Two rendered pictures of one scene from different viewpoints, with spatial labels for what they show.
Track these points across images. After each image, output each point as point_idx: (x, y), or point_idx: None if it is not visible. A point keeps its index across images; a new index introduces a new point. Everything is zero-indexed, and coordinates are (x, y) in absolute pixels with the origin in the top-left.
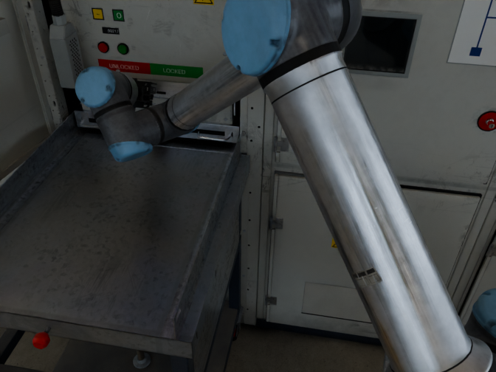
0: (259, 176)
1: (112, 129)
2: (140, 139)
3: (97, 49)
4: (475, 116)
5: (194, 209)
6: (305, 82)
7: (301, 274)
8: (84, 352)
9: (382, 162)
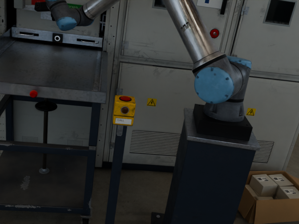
0: (111, 64)
1: (61, 11)
2: (73, 18)
3: None
4: (208, 31)
5: (88, 63)
6: None
7: None
8: (7, 169)
9: None
